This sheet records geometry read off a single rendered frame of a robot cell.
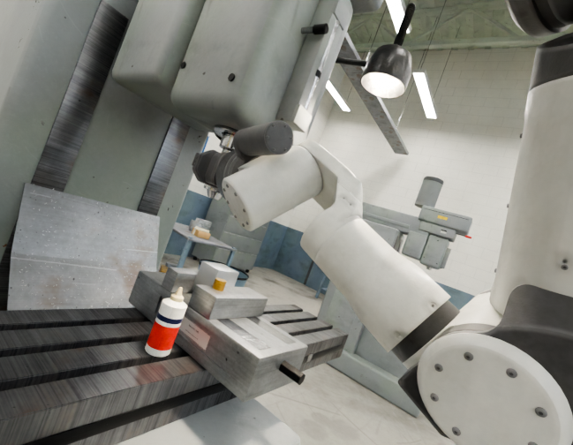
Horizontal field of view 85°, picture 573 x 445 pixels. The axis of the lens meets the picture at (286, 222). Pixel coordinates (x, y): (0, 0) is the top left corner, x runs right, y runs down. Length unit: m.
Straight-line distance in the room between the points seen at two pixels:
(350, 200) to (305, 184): 0.06
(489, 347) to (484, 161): 7.20
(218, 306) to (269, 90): 0.36
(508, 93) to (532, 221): 7.80
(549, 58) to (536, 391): 0.18
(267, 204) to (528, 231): 0.22
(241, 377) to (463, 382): 0.35
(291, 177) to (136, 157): 0.62
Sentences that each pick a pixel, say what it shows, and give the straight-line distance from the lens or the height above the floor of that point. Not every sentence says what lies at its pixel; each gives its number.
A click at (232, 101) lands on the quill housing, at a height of 1.33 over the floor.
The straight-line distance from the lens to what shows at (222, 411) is 0.64.
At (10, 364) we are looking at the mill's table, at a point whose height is 0.93.
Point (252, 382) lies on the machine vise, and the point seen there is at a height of 0.96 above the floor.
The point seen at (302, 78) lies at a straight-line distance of 0.53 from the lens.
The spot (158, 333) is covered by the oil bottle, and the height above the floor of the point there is 0.96.
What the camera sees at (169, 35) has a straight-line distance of 0.65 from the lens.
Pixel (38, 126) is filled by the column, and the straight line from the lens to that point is 0.83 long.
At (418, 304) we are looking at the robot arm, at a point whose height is 1.16.
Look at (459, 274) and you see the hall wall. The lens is 6.91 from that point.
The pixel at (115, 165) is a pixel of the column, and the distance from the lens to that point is 0.89.
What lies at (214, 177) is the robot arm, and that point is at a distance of 0.48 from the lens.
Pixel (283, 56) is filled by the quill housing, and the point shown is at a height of 1.43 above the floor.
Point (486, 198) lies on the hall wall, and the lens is 7.15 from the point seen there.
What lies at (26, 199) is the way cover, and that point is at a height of 1.05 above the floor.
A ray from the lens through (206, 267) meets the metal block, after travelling 0.63.
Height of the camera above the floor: 1.19
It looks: 1 degrees up
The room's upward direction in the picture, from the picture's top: 20 degrees clockwise
